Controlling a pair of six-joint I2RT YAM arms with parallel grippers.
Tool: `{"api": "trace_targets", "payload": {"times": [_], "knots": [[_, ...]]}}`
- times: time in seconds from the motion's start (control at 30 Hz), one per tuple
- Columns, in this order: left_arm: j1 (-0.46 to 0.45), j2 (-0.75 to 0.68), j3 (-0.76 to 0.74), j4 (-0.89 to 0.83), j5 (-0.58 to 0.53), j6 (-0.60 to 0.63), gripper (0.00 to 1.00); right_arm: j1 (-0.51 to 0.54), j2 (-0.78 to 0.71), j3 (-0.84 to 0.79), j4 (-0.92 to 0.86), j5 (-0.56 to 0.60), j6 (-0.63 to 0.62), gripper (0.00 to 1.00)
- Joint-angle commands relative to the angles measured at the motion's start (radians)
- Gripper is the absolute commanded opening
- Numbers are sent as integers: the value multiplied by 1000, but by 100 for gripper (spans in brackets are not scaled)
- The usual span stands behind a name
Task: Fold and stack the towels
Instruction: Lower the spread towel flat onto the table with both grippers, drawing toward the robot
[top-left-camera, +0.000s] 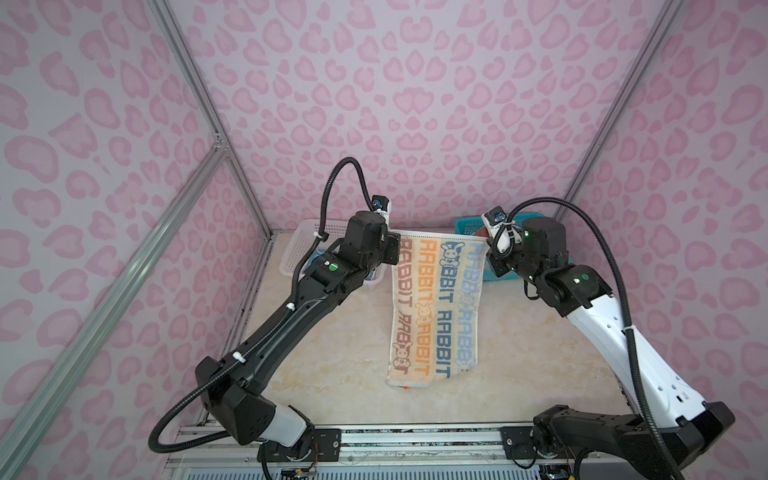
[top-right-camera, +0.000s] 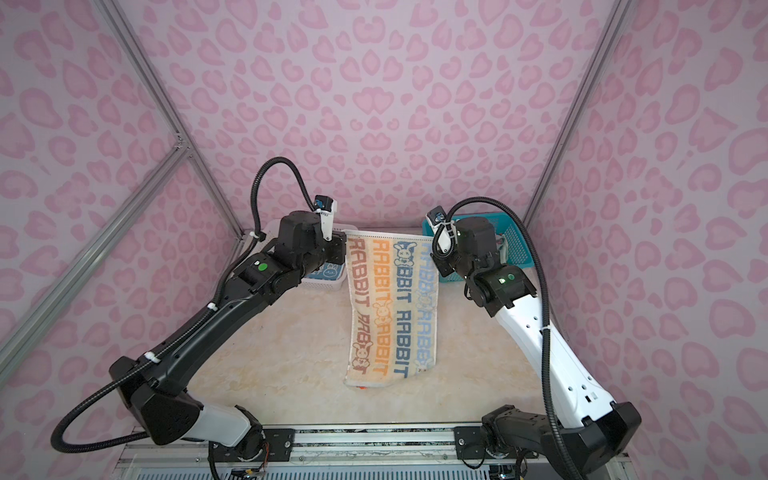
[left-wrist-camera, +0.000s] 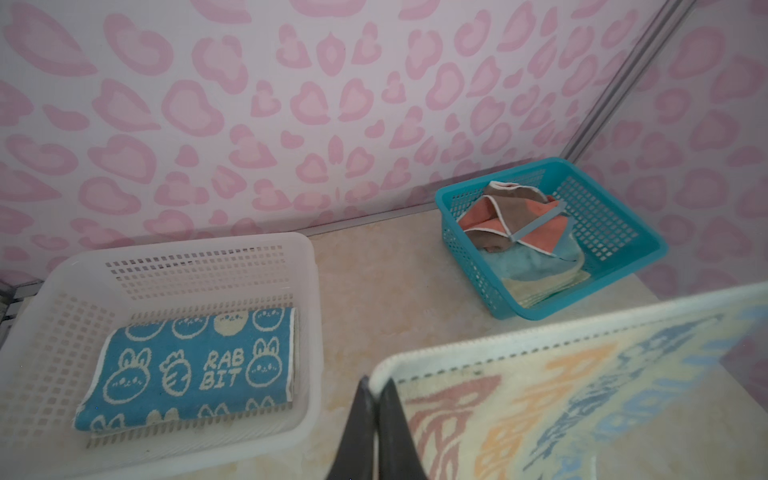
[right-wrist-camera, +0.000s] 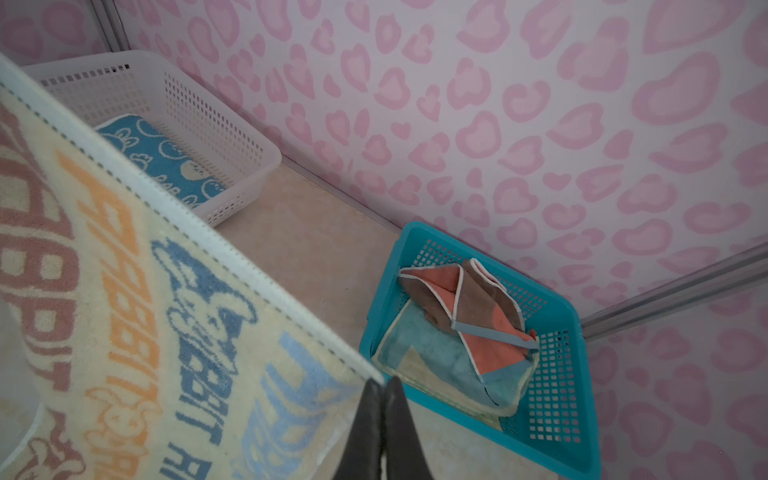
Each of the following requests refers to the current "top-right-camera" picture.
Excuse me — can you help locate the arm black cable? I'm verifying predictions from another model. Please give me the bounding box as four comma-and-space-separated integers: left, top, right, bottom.
50, 157, 318, 454
440, 196, 583, 480

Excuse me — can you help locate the white plastic basket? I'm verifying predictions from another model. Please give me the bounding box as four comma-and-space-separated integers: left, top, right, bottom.
264, 219, 347, 291

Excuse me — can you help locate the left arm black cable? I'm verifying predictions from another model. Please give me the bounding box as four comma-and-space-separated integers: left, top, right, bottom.
50, 157, 318, 454

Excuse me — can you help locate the teal plastic basket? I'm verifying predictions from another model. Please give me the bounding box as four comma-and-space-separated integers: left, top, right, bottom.
453, 212, 534, 269

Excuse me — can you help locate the aluminium corner post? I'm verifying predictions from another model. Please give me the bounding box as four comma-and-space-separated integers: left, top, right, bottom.
524, 0, 637, 229
94, 0, 245, 238

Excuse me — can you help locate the right aluminium corner post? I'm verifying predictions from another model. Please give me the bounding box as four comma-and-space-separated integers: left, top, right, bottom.
524, 0, 637, 229

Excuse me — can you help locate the blue bunny pattern towel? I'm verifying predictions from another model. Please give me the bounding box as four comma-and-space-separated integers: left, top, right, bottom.
308, 262, 345, 282

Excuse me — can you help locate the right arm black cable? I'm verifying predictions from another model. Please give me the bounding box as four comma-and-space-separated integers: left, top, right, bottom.
440, 196, 583, 480

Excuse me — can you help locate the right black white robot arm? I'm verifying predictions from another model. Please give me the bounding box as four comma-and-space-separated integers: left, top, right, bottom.
426, 208, 641, 479

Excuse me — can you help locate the striped rabbit letter towel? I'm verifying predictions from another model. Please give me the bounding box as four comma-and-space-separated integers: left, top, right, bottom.
345, 230, 440, 389

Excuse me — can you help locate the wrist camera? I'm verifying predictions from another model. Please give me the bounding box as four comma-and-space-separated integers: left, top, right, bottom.
314, 195, 337, 242
426, 206, 454, 256

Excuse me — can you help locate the left aluminium corner post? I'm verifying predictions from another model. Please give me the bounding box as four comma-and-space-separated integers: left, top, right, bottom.
94, 0, 245, 238

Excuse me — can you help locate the aluminium frame diagonal bar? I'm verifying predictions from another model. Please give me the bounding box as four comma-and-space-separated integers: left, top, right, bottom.
1, 142, 187, 385

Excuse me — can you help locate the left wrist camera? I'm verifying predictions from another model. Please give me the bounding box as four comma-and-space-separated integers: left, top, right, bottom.
314, 195, 337, 242

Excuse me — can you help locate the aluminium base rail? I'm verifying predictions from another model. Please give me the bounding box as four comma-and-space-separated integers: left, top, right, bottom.
113, 419, 637, 480

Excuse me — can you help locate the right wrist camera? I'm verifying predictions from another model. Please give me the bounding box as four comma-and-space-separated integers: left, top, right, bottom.
426, 206, 454, 256

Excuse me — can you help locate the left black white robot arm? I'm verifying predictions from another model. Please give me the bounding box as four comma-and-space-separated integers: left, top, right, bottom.
110, 209, 346, 460

